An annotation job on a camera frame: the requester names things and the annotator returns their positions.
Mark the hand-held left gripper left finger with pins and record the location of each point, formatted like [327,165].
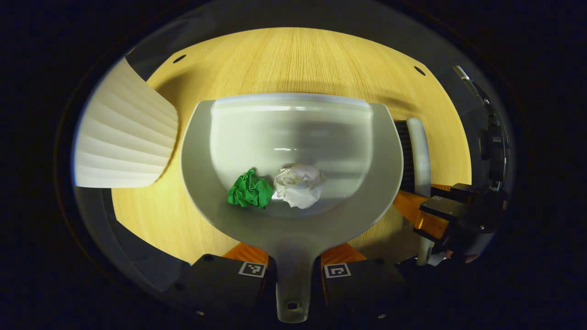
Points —
[215,284]

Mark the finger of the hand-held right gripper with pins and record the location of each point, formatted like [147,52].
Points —
[465,190]
[442,211]

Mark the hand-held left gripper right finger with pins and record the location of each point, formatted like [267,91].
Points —
[362,288]

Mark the small white broom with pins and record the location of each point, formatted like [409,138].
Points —
[419,146]

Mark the green paper ball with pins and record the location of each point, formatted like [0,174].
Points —
[250,190]

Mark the white paper ball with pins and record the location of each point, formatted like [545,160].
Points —
[300,185]

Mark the white plastic dustpan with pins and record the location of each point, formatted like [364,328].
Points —
[293,128]

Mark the white ribbed garbage bin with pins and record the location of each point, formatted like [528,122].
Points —
[124,137]

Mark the wooden desktop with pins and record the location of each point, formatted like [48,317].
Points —
[298,59]

